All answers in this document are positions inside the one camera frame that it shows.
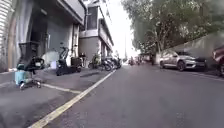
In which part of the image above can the row of parked scooters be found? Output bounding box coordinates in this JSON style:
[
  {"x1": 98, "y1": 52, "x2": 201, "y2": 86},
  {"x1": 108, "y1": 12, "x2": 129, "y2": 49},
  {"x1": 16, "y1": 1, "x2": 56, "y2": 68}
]
[{"x1": 88, "y1": 54, "x2": 123, "y2": 72}]

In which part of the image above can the pole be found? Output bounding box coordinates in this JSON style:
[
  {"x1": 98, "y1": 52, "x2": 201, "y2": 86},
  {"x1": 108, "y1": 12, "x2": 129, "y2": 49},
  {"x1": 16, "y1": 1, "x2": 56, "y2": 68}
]
[{"x1": 124, "y1": 34, "x2": 128, "y2": 60}]

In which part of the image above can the grey building with overhanging storey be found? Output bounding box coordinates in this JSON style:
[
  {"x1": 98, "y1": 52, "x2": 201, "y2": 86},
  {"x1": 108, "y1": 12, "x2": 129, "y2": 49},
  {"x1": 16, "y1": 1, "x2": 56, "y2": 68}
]
[{"x1": 78, "y1": 3, "x2": 115, "y2": 66}]

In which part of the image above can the black parked scooter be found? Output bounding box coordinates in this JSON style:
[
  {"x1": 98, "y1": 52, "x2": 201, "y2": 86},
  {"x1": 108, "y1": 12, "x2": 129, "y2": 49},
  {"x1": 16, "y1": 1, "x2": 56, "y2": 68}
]
[{"x1": 54, "y1": 46, "x2": 84, "y2": 77}]

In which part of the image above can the grey concrete building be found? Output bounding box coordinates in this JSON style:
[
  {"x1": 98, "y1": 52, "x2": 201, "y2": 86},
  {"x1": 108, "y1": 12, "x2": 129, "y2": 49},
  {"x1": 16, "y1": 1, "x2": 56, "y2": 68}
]
[{"x1": 0, "y1": 0, "x2": 87, "y2": 73}]

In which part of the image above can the row of trees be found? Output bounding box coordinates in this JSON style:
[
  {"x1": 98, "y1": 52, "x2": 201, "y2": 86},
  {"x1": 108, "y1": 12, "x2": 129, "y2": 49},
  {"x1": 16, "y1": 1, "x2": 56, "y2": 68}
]
[{"x1": 121, "y1": 0, "x2": 224, "y2": 56}]

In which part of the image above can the silver car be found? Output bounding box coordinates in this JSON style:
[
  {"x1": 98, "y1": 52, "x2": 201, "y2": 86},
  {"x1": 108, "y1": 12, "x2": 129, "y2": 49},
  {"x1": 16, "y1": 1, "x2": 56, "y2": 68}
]
[{"x1": 158, "y1": 49, "x2": 208, "y2": 72}]

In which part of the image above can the grey paved roadside strip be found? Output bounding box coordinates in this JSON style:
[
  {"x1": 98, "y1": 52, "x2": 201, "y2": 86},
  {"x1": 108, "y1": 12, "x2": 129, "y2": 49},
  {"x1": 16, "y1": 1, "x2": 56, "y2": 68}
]
[{"x1": 0, "y1": 68, "x2": 114, "y2": 128}]

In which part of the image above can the dark red car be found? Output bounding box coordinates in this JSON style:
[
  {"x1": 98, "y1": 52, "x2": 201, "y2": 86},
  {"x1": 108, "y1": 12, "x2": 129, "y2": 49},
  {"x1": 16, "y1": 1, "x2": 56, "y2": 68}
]
[{"x1": 212, "y1": 44, "x2": 224, "y2": 77}]

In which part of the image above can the grey concrete wall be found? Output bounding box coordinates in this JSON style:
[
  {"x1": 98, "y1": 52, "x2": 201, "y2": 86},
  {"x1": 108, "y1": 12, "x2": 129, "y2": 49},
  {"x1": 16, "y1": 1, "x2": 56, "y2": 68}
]
[{"x1": 154, "y1": 31, "x2": 224, "y2": 66}]

